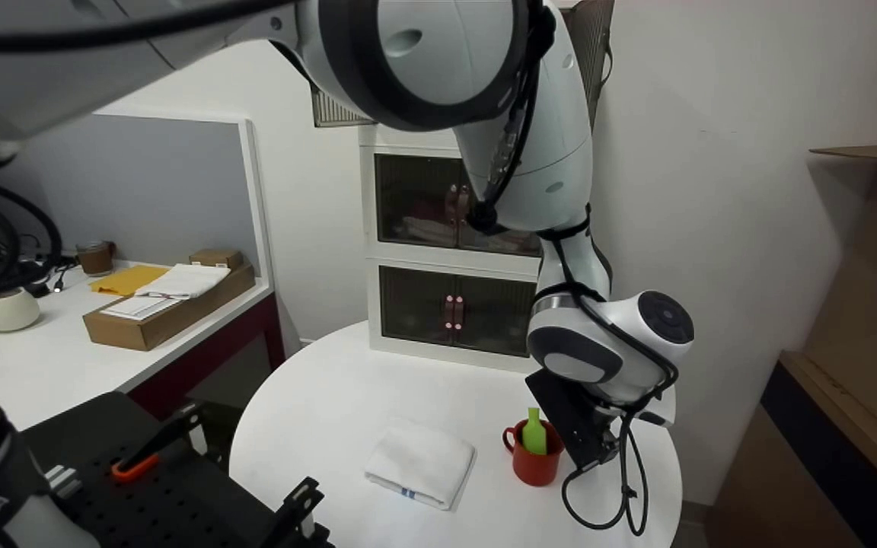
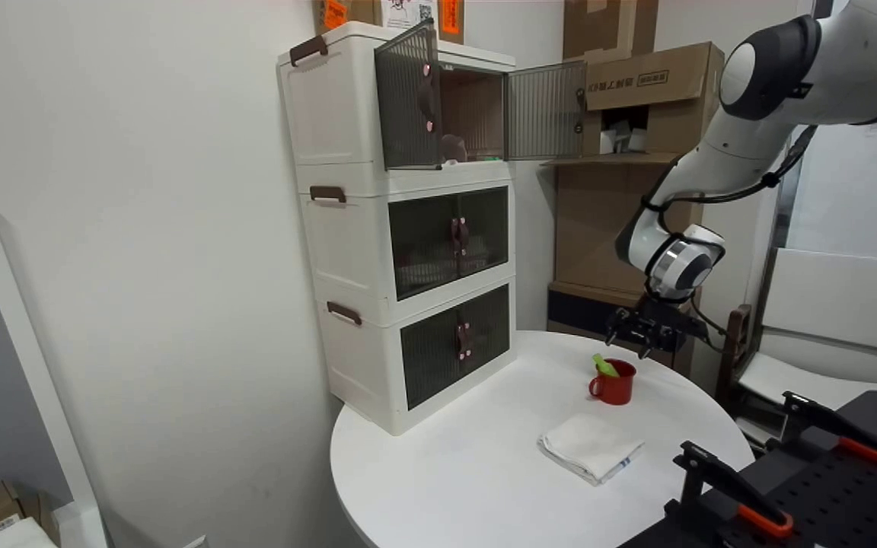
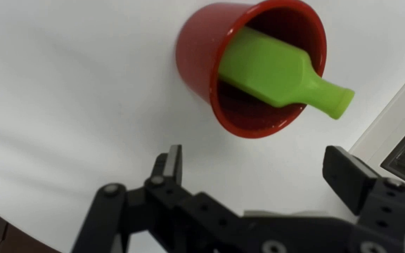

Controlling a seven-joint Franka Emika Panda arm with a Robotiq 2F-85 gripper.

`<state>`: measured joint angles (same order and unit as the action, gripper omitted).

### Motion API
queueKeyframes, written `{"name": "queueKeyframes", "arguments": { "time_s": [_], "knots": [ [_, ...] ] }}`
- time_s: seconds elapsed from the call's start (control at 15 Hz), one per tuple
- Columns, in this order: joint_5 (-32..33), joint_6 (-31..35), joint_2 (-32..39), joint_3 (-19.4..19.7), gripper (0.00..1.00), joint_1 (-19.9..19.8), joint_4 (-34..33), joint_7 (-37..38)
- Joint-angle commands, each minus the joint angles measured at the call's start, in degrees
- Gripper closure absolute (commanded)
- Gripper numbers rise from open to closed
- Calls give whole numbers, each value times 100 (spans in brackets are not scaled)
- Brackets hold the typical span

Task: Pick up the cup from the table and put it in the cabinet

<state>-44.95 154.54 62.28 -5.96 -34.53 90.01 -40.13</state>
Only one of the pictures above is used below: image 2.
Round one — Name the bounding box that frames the cardboard box with label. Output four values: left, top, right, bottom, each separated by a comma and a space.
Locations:
577, 39, 728, 161

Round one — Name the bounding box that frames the brown cabinet side handle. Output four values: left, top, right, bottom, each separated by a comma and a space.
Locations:
321, 298, 368, 328
308, 181, 350, 207
287, 32, 332, 70

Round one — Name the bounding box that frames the smoked transparent cabinet door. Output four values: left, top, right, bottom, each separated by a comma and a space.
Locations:
505, 57, 594, 168
372, 15, 446, 174

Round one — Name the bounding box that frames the white three-tier storage cabinet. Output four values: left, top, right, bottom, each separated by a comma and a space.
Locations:
276, 18, 516, 437

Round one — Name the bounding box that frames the cardboard box with black band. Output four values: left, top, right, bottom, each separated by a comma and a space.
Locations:
546, 283, 705, 374

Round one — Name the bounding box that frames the black clamp orange handle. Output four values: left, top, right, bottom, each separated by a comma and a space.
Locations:
776, 389, 877, 469
669, 437, 797, 543

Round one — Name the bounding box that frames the white folded cloth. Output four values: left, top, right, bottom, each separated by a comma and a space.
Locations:
540, 409, 652, 487

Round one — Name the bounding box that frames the narrow orange labelled box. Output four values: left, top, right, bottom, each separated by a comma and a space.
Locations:
434, 0, 470, 46

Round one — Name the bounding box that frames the green item in cup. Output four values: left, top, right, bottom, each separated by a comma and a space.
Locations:
591, 350, 622, 384

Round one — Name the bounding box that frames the red cup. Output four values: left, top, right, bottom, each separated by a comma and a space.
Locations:
588, 356, 638, 409

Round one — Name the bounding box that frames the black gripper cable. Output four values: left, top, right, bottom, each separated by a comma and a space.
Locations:
660, 119, 822, 213

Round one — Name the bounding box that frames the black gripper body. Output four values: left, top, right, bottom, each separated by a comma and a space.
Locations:
605, 292, 709, 350

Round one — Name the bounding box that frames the tall taped cardboard box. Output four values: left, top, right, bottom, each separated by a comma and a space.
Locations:
559, 0, 664, 59

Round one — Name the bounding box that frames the large plain cardboard box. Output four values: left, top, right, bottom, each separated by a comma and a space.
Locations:
548, 152, 713, 310

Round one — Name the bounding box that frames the brown wooden board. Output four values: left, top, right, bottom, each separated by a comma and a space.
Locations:
714, 301, 758, 394

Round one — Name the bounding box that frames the cardboard box orange label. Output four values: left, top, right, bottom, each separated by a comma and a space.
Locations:
312, 0, 386, 32

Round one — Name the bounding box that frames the white flat panel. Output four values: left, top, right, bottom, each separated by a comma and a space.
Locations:
760, 247, 877, 359

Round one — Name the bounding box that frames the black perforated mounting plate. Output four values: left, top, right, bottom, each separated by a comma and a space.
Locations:
619, 389, 877, 548

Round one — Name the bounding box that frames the white printed small box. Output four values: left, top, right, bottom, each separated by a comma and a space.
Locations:
380, 0, 437, 32

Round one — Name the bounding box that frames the white framed grey partition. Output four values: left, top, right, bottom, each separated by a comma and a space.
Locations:
0, 196, 111, 548

